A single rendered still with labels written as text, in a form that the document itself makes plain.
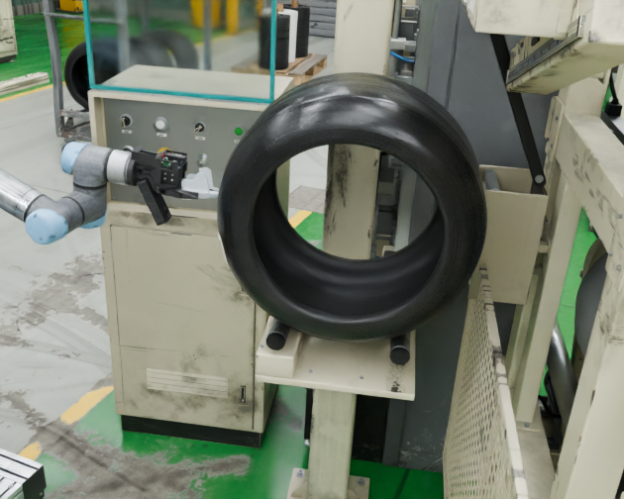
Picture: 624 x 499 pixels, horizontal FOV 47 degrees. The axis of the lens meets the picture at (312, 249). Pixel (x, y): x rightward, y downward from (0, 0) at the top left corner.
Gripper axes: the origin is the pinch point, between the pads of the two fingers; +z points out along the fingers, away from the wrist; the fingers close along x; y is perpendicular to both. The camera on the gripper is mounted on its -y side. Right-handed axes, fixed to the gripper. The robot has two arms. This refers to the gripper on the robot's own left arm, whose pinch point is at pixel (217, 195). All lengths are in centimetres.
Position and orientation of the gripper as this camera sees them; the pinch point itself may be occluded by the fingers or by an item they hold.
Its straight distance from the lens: 162.9
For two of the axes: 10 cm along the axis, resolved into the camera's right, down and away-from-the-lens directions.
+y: 1.6, -8.8, -4.4
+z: 9.8, 2.0, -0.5
